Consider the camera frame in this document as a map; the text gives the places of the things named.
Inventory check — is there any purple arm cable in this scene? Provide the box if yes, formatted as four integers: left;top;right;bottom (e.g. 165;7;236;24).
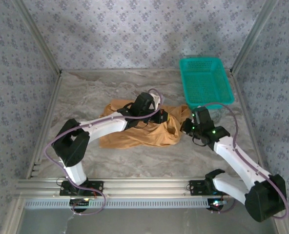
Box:
198;102;289;219
43;88;165;216

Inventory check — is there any aluminium frame post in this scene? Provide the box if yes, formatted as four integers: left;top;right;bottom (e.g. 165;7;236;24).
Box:
267;196;289;234
229;0;281;75
11;0;63;76
1;197;26;234

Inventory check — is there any tan t-shirt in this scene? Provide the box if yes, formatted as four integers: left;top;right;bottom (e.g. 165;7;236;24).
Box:
98;97;193;150

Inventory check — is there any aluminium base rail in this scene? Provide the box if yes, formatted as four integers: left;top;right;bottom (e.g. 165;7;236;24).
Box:
15;177;281;199

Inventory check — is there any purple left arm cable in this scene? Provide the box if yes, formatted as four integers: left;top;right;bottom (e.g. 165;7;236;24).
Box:
43;88;165;216

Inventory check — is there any teal plastic slotted basket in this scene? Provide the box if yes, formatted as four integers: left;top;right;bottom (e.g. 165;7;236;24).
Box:
179;57;235;109

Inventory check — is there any small controller board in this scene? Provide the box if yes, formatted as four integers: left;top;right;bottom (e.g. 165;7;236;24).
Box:
207;198;228;213
69;197;91;213

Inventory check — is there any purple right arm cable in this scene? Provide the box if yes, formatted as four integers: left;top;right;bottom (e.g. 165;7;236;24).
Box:
198;102;289;219

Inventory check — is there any grey slotted cable duct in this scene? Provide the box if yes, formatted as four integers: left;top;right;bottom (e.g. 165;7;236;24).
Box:
24;197;230;210

